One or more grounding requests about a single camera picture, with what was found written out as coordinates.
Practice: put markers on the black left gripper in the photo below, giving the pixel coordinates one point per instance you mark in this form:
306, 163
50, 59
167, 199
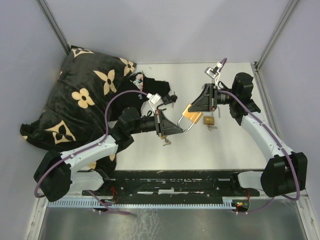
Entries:
164, 126

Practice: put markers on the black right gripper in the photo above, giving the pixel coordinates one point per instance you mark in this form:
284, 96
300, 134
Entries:
206, 101

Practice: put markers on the large brass padlock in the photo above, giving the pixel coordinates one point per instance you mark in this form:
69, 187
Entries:
194, 117

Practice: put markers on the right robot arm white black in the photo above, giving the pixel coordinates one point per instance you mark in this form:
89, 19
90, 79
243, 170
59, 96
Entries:
285, 172

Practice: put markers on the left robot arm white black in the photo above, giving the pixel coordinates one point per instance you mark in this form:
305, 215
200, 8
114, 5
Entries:
60, 173

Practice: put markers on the small padlock key bunch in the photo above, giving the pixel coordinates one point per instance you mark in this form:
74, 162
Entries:
167, 142

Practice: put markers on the medium brass padlock long shackle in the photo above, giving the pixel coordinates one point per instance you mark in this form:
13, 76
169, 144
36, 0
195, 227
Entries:
209, 119

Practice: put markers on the black padlock with keys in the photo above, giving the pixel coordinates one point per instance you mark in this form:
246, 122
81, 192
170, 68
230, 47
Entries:
169, 99

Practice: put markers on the black printed garment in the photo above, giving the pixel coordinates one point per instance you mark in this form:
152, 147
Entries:
139, 82

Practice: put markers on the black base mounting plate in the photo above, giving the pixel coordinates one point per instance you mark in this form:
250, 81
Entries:
173, 186

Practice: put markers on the black floral pillow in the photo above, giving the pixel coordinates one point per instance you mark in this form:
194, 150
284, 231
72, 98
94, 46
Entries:
74, 113

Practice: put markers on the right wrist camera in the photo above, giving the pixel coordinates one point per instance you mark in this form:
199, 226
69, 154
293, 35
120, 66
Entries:
213, 73

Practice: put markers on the right aluminium corner post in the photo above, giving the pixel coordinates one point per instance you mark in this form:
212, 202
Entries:
277, 32

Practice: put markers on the aluminium corner post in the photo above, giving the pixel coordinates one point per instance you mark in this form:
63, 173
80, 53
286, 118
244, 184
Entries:
48, 14
277, 32

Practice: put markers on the left aluminium corner post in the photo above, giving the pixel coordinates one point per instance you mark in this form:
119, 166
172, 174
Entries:
48, 14

